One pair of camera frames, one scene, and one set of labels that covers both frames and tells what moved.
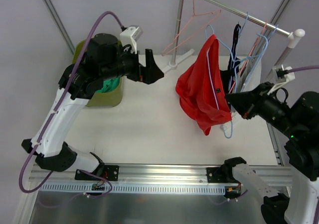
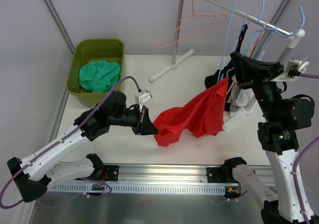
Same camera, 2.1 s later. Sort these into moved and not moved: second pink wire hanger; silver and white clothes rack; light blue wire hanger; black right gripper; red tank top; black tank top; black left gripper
Moved: light blue wire hanger; red tank top; black tank top; black left gripper; black right gripper
Not moved: silver and white clothes rack; second pink wire hanger
